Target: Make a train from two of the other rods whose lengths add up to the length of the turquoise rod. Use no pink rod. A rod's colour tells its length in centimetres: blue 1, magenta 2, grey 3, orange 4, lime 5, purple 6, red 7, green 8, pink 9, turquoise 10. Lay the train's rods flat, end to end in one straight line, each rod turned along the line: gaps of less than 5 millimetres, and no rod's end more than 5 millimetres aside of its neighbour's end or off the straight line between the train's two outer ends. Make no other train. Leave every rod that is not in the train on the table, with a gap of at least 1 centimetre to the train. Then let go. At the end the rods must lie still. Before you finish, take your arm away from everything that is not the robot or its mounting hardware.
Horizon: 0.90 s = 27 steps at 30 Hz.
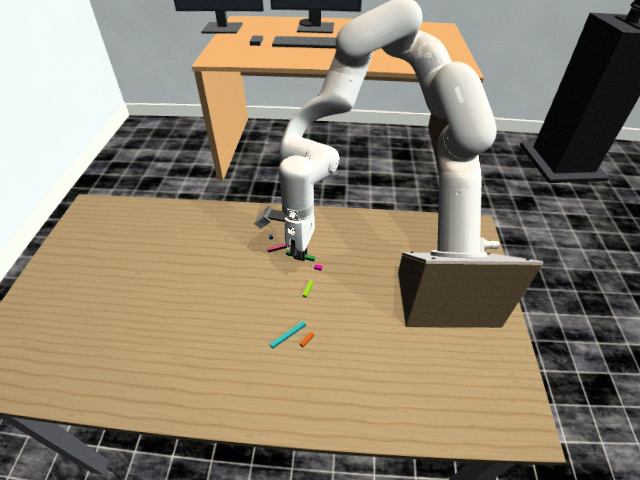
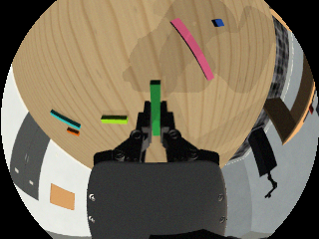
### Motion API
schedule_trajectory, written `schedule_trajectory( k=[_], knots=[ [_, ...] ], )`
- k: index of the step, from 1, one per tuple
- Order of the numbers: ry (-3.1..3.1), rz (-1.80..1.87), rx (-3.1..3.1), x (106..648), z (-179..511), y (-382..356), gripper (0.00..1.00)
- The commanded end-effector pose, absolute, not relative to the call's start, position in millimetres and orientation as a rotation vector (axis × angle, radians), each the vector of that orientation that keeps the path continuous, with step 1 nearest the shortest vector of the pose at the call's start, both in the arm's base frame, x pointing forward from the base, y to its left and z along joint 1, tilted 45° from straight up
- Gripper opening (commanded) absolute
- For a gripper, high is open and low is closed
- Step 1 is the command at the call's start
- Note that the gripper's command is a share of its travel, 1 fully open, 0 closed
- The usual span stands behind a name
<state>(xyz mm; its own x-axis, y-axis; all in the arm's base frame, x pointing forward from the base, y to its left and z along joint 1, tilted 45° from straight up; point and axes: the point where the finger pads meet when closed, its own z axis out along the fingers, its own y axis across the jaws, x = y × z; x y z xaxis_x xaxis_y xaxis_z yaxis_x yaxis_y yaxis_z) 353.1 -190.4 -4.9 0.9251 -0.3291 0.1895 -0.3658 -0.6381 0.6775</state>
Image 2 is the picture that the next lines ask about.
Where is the pink rod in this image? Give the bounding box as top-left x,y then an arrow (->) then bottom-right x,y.
170,18 -> 214,81

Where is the orange rod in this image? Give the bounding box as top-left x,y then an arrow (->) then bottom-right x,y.
67,127 -> 80,136

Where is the turquoise rod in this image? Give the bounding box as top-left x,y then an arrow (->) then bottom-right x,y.
50,110 -> 81,130

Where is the small blue cube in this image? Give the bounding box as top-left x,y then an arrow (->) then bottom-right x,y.
211,19 -> 224,27

